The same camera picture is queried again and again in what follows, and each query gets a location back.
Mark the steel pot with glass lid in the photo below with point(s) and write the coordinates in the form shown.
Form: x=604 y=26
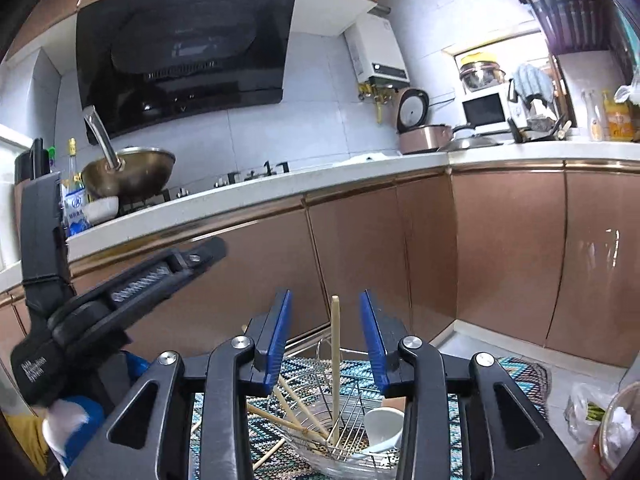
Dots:
x=482 y=75

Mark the white water heater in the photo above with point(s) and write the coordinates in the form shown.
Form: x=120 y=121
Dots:
x=377 y=45

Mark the black wall rack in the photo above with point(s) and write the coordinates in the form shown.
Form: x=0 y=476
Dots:
x=575 y=15

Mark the brown and black knife holder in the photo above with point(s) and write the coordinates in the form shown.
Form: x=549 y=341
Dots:
x=32 y=160

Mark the white bowl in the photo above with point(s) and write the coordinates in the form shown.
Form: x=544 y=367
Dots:
x=102 y=210

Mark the trash bin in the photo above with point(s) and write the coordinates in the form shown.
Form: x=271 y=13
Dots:
x=620 y=435

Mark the gas stove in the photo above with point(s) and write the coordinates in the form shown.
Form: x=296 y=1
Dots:
x=250 y=177

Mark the clear spray bottle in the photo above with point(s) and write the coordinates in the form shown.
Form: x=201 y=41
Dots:
x=593 y=120

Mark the white microwave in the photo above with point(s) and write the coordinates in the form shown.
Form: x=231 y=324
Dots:
x=482 y=110

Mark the metal pot lid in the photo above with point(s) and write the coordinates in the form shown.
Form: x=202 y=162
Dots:
x=472 y=142

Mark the yellow liquid bottle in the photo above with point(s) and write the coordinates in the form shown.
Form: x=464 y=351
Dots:
x=619 y=120

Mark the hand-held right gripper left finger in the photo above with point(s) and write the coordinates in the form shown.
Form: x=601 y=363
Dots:
x=280 y=340

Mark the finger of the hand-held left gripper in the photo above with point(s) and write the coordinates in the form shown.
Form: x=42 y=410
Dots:
x=202 y=255
x=42 y=230

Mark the blue and white bag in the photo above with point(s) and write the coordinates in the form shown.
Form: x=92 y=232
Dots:
x=75 y=212

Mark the black range hood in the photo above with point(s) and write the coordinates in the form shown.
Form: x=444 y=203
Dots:
x=200 y=50

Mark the brown rice cooker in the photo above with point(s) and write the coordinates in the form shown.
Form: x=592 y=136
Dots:
x=425 y=137

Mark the zigzag patterned cloth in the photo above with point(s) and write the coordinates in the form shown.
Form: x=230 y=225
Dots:
x=510 y=385

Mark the clear plastic bag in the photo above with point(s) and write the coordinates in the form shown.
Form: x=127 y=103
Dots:
x=582 y=412

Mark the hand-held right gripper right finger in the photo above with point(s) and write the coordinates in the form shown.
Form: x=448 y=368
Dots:
x=372 y=340

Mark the blue towel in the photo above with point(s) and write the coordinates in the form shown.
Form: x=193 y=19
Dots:
x=534 y=82

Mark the metal wok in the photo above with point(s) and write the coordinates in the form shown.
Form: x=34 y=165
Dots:
x=135 y=172

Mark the white ceramic spoon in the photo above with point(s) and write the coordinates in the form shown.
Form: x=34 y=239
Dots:
x=382 y=430

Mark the black frying pan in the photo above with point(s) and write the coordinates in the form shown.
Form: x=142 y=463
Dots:
x=537 y=132

